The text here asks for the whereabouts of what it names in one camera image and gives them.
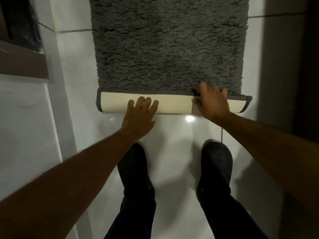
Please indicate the person's right black shoe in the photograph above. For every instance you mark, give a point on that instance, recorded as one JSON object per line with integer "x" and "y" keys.
{"x": 215, "y": 169}

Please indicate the person's dark trouser leg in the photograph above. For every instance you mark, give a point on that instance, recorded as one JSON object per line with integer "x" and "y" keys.
{"x": 229, "y": 219}
{"x": 133, "y": 219}

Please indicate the dark fuzzy mat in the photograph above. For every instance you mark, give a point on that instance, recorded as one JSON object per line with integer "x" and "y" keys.
{"x": 22, "y": 19}

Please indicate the person's left dark trouser leg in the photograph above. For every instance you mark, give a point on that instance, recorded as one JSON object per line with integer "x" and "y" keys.
{"x": 133, "y": 219}

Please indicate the brown door threshold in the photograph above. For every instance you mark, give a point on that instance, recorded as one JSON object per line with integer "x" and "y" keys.
{"x": 22, "y": 62}

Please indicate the person's left little finger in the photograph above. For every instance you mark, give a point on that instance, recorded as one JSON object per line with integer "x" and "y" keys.
{"x": 131, "y": 105}

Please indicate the person's right dark trouser leg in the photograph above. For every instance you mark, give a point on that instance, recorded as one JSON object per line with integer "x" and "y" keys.
{"x": 229, "y": 219}

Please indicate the grey shaggy rug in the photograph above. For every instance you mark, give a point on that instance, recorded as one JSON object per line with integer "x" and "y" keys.
{"x": 169, "y": 47}

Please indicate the person's black shoe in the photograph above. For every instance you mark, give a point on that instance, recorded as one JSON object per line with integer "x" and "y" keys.
{"x": 134, "y": 171}
{"x": 215, "y": 169}

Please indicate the person's right thumb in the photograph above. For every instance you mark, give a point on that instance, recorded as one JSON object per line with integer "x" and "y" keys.
{"x": 197, "y": 102}

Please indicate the person's left forearm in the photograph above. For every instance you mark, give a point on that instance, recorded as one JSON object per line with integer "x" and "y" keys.
{"x": 69, "y": 181}

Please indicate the person's left middle finger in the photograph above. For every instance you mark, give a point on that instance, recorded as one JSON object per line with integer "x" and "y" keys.
{"x": 147, "y": 103}

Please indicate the person's right hand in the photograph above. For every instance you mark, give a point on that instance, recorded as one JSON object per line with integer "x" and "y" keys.
{"x": 214, "y": 104}

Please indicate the person's left black shoe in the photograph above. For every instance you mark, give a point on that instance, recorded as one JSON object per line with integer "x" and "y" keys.
{"x": 134, "y": 171}

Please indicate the person's right forearm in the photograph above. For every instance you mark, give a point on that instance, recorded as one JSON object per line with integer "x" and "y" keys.
{"x": 271, "y": 149}

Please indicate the person's left hand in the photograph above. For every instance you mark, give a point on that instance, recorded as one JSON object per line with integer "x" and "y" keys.
{"x": 139, "y": 123}

